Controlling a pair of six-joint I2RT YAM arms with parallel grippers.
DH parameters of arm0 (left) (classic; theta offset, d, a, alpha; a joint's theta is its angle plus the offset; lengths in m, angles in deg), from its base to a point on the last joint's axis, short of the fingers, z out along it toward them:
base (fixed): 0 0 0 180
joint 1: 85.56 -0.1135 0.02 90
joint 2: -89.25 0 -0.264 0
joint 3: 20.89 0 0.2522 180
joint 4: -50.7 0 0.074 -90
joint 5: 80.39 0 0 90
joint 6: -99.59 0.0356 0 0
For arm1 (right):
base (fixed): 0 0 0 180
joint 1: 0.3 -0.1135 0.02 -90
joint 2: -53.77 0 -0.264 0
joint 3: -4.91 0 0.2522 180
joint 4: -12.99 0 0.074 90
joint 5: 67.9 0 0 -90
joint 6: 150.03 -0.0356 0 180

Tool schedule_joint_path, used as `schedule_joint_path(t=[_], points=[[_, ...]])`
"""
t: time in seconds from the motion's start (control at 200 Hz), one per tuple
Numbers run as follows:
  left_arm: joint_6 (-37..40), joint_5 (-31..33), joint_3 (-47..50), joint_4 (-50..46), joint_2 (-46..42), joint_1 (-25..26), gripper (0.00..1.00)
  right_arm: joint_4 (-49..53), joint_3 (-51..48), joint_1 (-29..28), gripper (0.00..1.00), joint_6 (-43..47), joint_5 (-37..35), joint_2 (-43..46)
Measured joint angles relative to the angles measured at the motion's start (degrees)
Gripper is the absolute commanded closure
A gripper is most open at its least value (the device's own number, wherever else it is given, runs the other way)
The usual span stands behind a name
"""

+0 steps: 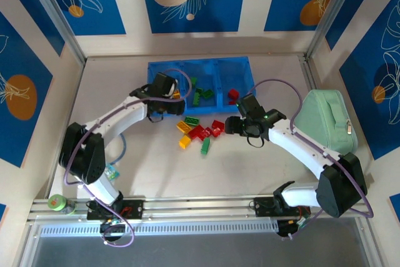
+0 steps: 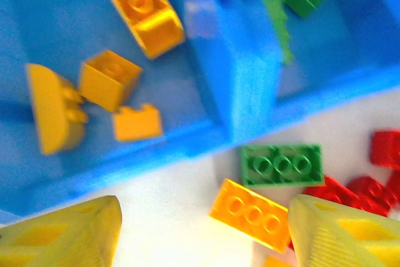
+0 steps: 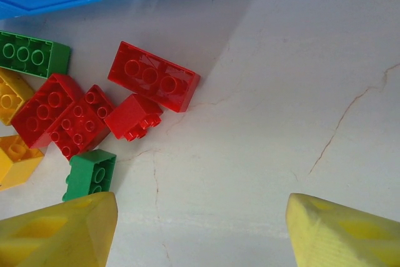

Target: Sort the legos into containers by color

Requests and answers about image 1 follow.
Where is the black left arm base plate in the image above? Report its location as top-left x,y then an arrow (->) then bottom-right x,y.
86,199 -> 145,221

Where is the aluminium frame post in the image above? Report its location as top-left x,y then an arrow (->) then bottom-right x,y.
24,0 -> 87,65
306,0 -> 386,61

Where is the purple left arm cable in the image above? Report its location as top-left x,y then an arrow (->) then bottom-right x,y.
64,68 -> 193,248

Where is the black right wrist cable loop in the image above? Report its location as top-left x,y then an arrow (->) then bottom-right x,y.
246,134 -> 266,149

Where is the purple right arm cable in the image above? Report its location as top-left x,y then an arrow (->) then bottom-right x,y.
248,78 -> 374,240

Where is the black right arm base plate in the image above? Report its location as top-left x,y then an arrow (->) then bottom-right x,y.
253,196 -> 311,218

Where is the mint green zip pouch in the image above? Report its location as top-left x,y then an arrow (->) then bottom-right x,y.
294,89 -> 359,159

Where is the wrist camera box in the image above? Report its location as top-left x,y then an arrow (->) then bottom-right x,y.
152,72 -> 179,99
236,93 -> 267,120

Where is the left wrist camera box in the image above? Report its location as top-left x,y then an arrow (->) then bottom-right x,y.
152,72 -> 179,99

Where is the blue plastic packet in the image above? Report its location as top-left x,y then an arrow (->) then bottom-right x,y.
104,163 -> 121,181

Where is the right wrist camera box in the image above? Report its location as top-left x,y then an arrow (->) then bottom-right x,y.
236,93 -> 267,120

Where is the green jar with label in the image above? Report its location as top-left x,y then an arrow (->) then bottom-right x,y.
47,194 -> 78,216

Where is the blue three-compartment plastic container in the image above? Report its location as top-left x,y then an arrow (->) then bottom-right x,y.
146,56 -> 258,117

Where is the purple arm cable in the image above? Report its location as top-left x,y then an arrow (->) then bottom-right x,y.
248,78 -> 374,240
64,68 -> 193,248

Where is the aluminium mounting rail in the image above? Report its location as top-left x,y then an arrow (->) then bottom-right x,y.
27,197 -> 373,223

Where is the white slotted cable duct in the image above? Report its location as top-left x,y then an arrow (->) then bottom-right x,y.
39,219 -> 279,238

